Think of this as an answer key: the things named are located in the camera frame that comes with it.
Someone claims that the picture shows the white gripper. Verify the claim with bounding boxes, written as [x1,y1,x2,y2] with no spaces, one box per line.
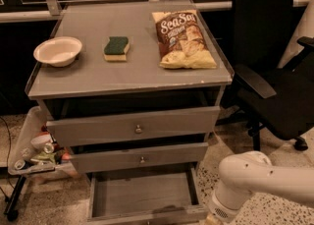
[208,192,238,223]

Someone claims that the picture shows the grey bottom drawer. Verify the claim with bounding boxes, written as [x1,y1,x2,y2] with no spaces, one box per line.
[86,163,208,225]

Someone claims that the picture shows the black office chair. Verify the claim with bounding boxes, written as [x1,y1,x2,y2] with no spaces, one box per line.
[222,0,314,151]

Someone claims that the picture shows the white cup in bin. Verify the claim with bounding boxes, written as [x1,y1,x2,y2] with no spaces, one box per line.
[30,133,52,150]

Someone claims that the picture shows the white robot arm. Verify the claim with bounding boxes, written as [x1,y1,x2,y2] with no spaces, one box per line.
[210,0,314,221]

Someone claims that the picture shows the grey top drawer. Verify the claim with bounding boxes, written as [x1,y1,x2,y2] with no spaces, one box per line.
[47,106,220,146]

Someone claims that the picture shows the grey middle drawer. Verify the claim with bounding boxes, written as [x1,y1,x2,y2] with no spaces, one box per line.
[71,142,208,173]

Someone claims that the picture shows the black stand leg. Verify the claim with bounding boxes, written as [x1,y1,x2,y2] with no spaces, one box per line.
[4,176,26,221]

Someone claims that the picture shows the brown chip bag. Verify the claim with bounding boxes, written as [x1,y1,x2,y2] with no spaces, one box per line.
[152,10,217,69]

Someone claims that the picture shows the clear plastic side bin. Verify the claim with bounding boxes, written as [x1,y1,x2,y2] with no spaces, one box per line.
[8,106,79,178]

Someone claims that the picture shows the metal can in bin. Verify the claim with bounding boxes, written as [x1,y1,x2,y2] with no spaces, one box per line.
[14,159,26,170]

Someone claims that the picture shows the grey drawer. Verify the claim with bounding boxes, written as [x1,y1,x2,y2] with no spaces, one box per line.
[47,106,220,146]
[71,142,208,173]
[86,163,208,225]

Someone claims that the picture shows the grey drawer cabinet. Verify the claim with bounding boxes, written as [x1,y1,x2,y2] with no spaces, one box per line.
[25,0,236,178]

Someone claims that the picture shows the white paper bowl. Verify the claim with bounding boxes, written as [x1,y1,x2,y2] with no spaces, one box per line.
[33,36,82,67]

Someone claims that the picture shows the green yellow sponge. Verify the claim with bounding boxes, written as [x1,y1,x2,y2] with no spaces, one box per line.
[104,36,130,62]

